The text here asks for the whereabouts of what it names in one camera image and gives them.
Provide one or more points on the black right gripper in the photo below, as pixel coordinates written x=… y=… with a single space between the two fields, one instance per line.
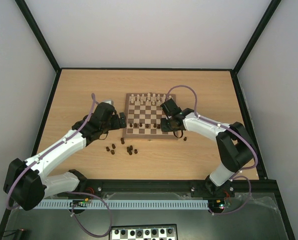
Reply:
x=165 y=125

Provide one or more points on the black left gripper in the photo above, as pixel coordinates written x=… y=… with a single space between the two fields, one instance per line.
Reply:
x=117 y=124

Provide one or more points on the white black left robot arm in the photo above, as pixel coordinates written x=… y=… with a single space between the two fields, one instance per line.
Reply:
x=43 y=163

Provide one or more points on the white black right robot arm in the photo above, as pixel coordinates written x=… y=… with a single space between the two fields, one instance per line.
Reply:
x=234 y=144

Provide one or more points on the dark chess piece by board corner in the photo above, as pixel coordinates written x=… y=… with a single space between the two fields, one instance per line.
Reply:
x=122 y=141

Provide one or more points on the wooden chess board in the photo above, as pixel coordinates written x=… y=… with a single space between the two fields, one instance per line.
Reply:
x=147 y=115

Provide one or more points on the white chess piece back left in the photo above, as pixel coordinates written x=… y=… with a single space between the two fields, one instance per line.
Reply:
x=132 y=99

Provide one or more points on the dark chess piece table centre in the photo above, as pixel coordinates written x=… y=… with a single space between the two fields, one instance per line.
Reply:
x=130 y=148

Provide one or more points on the small printed chess board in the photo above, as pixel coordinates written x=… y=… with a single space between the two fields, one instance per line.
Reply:
x=143 y=232

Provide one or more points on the grey slotted cable duct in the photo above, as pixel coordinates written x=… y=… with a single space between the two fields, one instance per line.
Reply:
x=66 y=204

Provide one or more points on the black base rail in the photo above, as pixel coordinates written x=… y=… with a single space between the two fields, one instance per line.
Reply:
x=148 y=187

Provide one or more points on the black frame post back left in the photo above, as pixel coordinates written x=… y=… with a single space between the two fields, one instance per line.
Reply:
x=23 y=7

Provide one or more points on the black frame post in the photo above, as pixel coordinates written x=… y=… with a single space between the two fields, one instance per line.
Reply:
x=23 y=7
x=268 y=14

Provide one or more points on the black frame post back right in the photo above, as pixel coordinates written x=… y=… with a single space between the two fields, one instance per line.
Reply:
x=268 y=14

